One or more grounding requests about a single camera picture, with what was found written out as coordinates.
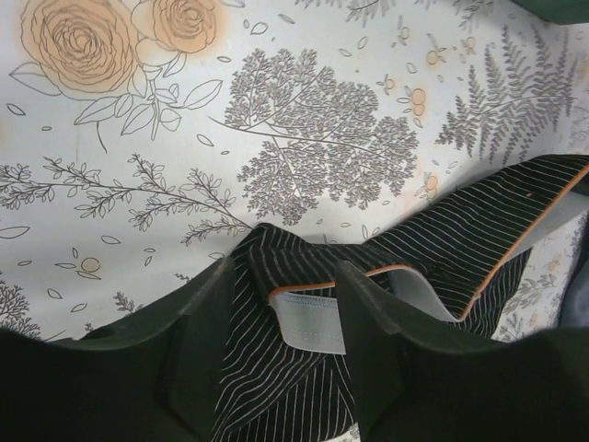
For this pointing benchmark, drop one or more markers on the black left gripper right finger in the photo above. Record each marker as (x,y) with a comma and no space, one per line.
(415,378)

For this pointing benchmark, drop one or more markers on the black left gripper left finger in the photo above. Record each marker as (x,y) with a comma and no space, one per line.
(151,376)

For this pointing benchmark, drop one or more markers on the black pinstriped underwear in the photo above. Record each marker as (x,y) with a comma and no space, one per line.
(468,246)

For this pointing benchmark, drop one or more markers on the grey-blue folded cloth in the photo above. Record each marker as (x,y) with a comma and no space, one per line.
(575,301)

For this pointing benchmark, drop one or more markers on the floral patterned table mat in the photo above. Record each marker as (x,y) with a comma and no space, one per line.
(142,141)

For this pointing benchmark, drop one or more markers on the green compartment bin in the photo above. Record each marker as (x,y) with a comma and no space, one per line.
(562,12)

